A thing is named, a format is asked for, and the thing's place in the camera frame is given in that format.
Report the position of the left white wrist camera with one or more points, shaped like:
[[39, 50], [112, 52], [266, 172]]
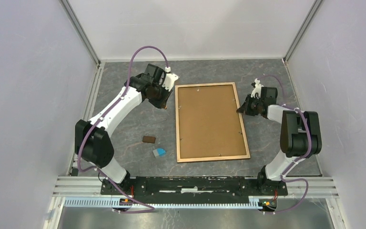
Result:
[[169, 81]]

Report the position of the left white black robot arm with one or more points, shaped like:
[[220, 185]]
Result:
[[93, 137]]

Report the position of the small brown wooden block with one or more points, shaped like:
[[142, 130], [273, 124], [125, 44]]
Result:
[[149, 139]]

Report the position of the aluminium corner post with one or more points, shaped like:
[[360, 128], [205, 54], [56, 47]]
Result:
[[302, 30], [80, 31]]

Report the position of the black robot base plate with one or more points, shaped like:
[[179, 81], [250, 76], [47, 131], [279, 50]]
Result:
[[198, 190]]

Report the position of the left aluminium floor rail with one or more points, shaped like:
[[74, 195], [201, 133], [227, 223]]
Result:
[[88, 110]]

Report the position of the blue grey eraser block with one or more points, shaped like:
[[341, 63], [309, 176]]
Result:
[[159, 152]]

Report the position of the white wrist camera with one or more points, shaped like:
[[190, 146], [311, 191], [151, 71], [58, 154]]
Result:
[[169, 81], [257, 86]]

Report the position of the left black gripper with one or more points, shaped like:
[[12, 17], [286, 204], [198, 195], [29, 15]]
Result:
[[162, 104]]

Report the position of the left aluminium corner post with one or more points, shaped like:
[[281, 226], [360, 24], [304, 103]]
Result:
[[80, 31]]

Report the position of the black picture frame with photo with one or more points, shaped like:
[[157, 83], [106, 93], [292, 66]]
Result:
[[208, 127]]

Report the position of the aluminium front rail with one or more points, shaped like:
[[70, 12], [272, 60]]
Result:
[[318, 187]]

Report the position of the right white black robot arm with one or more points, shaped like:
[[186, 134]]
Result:
[[300, 135]]

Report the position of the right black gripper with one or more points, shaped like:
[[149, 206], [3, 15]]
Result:
[[244, 109]]

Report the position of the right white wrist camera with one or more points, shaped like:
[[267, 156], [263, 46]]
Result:
[[257, 86]]

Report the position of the right aluminium corner post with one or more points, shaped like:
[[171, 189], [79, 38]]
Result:
[[302, 30]]

